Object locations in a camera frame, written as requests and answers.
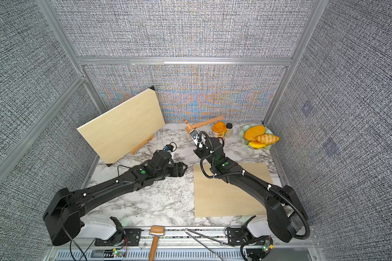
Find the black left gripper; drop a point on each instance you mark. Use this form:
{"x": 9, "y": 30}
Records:
{"x": 181, "y": 168}

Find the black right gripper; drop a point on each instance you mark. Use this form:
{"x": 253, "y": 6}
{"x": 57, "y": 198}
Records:
{"x": 199, "y": 153}

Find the wooden easel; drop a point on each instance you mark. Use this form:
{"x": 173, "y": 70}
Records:
{"x": 140, "y": 145}
{"x": 189, "y": 128}

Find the wooden canvas board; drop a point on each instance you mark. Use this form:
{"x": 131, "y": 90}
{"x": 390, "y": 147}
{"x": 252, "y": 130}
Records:
{"x": 215, "y": 198}
{"x": 118, "y": 131}

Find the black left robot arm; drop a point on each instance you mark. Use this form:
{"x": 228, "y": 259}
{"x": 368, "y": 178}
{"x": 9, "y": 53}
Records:
{"x": 64, "y": 217}

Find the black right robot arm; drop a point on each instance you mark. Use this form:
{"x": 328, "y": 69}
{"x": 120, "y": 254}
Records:
{"x": 286, "y": 216}

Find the small black-capped bottle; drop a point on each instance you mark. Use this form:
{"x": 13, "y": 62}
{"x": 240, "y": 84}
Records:
{"x": 229, "y": 130}

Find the green plate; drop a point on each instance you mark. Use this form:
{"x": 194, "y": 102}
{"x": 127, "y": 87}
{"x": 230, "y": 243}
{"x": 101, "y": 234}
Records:
{"x": 245, "y": 142}

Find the orange mango toy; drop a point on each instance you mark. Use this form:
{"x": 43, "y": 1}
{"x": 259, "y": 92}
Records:
{"x": 251, "y": 133}

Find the yellow fruit toy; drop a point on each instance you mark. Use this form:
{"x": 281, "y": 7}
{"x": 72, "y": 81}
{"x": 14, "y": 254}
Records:
{"x": 256, "y": 145}

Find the striped bread toy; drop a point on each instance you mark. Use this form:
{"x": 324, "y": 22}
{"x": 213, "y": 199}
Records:
{"x": 267, "y": 139}

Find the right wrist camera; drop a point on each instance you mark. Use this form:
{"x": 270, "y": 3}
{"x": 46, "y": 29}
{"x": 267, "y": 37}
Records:
{"x": 198, "y": 139}

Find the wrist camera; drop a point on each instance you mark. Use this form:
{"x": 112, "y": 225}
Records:
{"x": 198, "y": 139}
{"x": 171, "y": 147}

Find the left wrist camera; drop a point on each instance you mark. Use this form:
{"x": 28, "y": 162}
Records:
{"x": 171, "y": 147}

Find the wooden handled brush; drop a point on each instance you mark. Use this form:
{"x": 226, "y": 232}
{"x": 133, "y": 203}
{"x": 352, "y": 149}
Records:
{"x": 156, "y": 232}

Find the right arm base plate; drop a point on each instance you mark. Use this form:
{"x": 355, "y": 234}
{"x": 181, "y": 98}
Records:
{"x": 254, "y": 228}

